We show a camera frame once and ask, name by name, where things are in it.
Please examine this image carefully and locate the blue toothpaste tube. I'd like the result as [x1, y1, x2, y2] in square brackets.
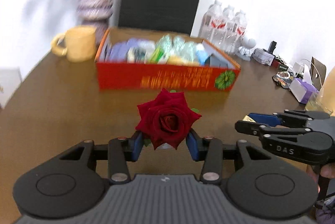
[195, 43, 209, 65]

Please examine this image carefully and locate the red artificial rose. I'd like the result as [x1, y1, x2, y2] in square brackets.
[136, 89, 202, 149]

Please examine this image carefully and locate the iridescent plastic bag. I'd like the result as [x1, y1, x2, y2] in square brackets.
[156, 34, 198, 61]

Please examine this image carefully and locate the green tissue pack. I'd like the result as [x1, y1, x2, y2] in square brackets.
[148, 47, 167, 64]

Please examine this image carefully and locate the purple drawstring pouch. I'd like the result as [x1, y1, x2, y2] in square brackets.
[105, 38, 139, 63]

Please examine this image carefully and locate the starry night cloth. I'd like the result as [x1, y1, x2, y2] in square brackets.
[127, 47, 147, 63]

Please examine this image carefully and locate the black cube box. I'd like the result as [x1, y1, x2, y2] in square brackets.
[204, 54, 234, 69]

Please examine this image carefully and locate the yellow white plush toy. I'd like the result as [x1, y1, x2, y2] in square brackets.
[166, 56, 200, 67]

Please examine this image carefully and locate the person's right hand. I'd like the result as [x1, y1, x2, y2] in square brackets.
[306, 163, 335, 183]

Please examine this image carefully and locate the glass of yellow liquid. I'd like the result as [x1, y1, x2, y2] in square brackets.
[305, 94, 333, 115]

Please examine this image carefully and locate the purple white small box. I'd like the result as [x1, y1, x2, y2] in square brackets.
[289, 78, 318, 105]

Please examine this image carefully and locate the snack packets pile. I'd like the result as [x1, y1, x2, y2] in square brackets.
[272, 71, 294, 89]

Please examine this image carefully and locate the grey small device box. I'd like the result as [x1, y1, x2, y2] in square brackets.
[252, 48, 275, 66]

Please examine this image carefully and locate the small white robot figurine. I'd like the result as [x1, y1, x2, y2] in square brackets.
[236, 37, 256, 61]

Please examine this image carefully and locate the water bottle pack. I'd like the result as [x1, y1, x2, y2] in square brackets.
[199, 0, 247, 55]

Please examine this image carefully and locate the white booklet on floor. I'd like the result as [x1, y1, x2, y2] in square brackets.
[0, 68, 22, 108]

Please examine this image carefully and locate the red cardboard tray box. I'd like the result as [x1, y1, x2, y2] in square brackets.
[95, 27, 241, 91]

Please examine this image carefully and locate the yellow ceramic mug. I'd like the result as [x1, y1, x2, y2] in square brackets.
[51, 25, 97, 63]

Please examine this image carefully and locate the purple textured vase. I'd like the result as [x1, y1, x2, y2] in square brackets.
[77, 0, 113, 45]

